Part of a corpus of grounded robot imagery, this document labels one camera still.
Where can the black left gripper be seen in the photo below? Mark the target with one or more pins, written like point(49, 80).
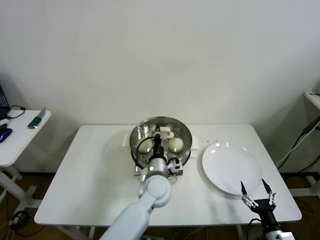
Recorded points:
point(158, 147)

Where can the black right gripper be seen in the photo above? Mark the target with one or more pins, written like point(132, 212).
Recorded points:
point(265, 210)

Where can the white steamed baozi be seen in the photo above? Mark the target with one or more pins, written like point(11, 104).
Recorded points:
point(143, 147)
point(175, 144)

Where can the stainless steel steamer basket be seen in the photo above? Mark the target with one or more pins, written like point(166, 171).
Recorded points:
point(185, 158)

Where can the white round plate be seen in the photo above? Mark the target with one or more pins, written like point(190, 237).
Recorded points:
point(230, 167)

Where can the white electric cooker base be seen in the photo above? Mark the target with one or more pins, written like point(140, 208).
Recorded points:
point(196, 143)

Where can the white stand base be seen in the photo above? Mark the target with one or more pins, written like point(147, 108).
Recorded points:
point(305, 192)

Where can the white power strip under table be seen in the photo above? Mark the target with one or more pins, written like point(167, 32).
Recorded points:
point(150, 237)

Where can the white shelf board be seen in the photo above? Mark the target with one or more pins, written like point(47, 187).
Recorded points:
point(313, 100)

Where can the white side table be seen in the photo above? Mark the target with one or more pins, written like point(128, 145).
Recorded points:
point(22, 135)

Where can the blue computer mouse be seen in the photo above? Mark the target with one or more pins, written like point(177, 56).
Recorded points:
point(5, 133)

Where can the small white object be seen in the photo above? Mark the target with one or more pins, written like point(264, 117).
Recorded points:
point(3, 122)

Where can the black laptop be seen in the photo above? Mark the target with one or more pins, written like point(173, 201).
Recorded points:
point(3, 100)

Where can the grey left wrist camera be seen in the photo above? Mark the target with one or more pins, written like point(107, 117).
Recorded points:
point(176, 168)

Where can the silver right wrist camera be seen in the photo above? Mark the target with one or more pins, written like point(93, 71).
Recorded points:
point(286, 236)

